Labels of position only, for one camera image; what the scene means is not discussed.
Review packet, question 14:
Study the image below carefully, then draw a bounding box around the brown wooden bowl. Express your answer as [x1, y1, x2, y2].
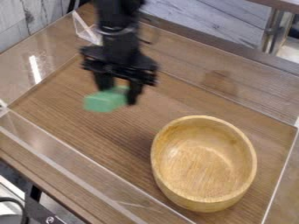
[151, 115, 258, 213]

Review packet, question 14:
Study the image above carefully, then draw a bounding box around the black cable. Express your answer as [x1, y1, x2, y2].
[0, 197, 29, 224]

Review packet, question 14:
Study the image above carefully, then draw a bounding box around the clear acrylic front barrier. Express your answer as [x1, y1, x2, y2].
[0, 101, 196, 224]

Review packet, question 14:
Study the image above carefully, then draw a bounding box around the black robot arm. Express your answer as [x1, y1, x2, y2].
[79, 0, 159, 105]

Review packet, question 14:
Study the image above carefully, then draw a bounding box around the black table leg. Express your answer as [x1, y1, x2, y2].
[30, 185, 43, 201]

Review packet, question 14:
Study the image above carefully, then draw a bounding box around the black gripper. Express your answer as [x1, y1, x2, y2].
[79, 45, 159, 105]

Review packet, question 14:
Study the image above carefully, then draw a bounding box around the clear acrylic corner bracket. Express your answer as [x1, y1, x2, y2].
[71, 11, 103, 46]

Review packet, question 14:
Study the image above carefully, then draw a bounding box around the green rectangular stick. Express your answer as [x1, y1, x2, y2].
[83, 86, 129, 113]

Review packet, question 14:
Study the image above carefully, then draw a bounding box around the metal frame in background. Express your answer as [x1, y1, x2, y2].
[261, 9, 296, 55]

